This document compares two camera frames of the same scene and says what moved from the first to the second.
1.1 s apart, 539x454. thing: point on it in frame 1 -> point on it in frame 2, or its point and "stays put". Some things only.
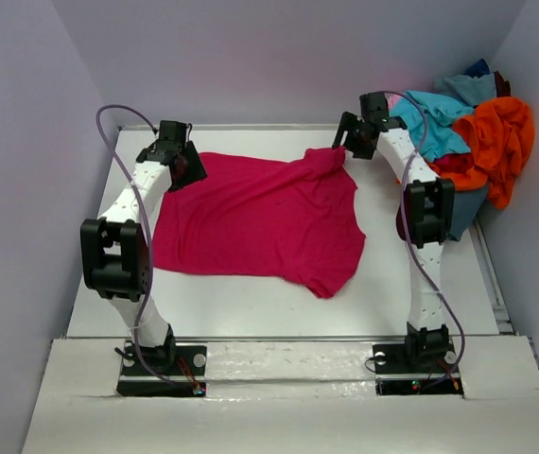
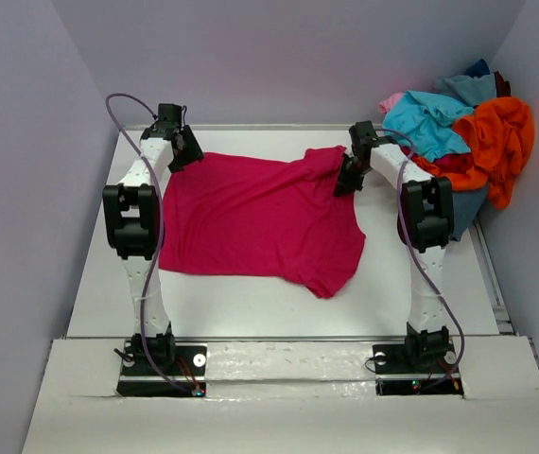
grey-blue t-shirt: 473,90 stays put
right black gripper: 350,140 -> 348,172
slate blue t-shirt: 467,204 stays put
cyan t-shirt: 429,122 stays put
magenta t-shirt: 290,218 stays put
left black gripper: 190,170 -> 187,150
